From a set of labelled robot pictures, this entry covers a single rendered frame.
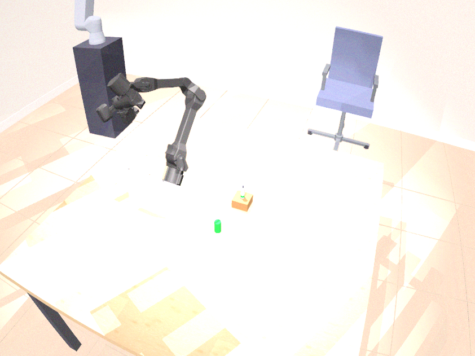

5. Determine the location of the orange square block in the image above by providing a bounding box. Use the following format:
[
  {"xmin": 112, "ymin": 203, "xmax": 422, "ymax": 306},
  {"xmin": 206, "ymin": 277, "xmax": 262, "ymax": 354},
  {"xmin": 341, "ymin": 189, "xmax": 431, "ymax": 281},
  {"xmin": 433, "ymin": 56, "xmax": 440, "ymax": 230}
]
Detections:
[{"xmin": 231, "ymin": 190, "xmax": 253, "ymax": 212}]

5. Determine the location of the green marker cap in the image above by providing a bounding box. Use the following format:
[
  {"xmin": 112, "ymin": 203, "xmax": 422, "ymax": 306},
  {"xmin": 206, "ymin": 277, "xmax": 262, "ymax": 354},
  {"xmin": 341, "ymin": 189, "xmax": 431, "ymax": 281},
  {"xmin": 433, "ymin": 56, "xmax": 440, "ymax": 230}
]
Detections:
[{"xmin": 214, "ymin": 219, "xmax": 221, "ymax": 233}]

